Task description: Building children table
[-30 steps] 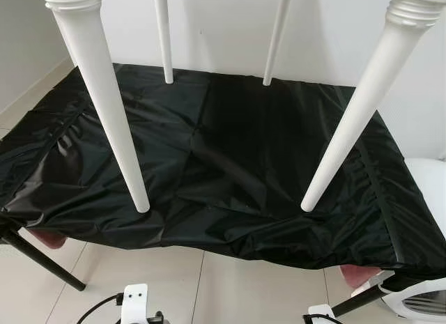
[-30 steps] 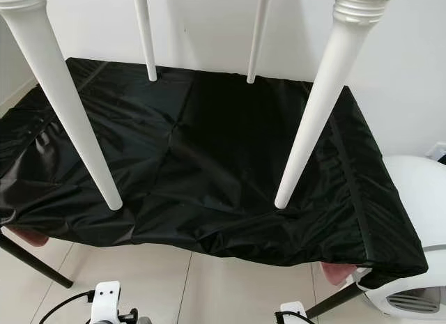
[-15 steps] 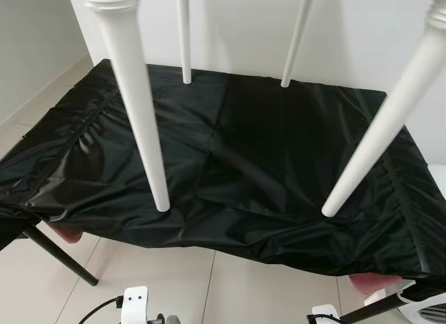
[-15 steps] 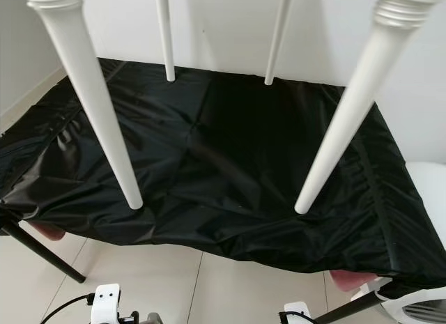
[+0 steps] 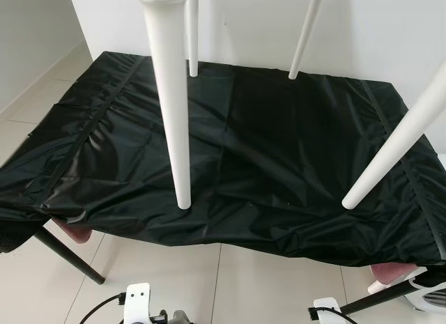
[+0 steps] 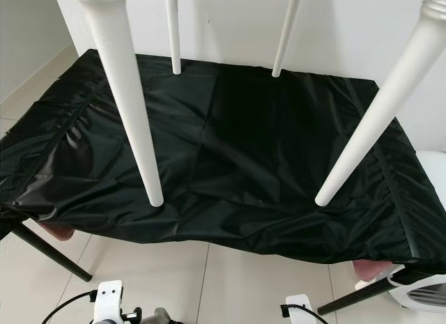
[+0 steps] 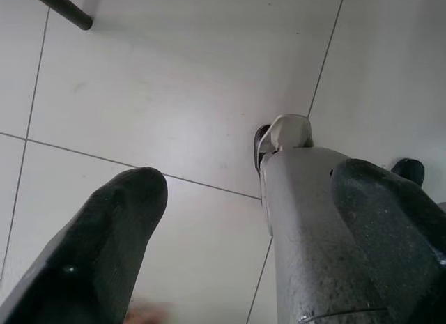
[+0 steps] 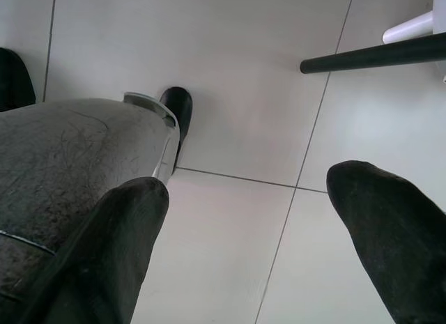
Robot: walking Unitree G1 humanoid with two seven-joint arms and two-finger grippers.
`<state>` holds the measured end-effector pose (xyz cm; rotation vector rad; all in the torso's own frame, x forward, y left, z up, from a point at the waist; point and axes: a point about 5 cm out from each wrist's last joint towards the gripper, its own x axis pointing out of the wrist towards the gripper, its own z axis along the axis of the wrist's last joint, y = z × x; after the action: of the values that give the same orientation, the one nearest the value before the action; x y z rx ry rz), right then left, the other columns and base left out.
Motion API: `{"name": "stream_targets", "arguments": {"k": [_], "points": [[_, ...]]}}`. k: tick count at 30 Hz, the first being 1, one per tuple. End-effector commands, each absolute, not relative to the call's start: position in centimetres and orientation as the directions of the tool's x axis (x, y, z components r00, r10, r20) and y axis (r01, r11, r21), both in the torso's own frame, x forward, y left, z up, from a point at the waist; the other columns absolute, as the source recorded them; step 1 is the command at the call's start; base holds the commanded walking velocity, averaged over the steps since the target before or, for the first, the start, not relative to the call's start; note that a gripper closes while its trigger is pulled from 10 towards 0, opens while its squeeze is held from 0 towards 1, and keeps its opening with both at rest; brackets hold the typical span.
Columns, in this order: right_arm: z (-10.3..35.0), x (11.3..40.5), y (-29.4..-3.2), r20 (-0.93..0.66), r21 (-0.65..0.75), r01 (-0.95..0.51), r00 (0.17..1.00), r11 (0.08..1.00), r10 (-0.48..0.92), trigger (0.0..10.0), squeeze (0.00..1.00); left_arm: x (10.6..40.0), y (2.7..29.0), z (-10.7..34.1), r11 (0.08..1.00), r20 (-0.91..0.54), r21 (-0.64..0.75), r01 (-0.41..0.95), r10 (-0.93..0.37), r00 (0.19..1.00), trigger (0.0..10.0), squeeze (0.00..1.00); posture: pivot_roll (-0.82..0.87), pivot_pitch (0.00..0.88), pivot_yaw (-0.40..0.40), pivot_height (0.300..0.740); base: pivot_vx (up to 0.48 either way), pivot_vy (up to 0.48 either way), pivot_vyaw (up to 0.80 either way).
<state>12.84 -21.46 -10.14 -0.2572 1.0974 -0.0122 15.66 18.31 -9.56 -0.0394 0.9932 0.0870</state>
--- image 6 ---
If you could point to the pink cloth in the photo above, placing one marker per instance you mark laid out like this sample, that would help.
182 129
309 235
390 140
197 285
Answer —
373 268
54 230

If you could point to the black metal table leg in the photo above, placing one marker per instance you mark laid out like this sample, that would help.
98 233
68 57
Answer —
52 253
355 296

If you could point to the white dome litter box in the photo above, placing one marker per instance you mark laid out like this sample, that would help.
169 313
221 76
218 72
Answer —
421 289

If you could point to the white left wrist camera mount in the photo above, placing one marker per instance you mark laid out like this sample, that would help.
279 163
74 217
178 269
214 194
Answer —
109 301

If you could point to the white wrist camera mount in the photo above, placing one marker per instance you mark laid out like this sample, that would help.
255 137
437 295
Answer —
299 309
109 301

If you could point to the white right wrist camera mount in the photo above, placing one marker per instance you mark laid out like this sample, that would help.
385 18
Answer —
299 309

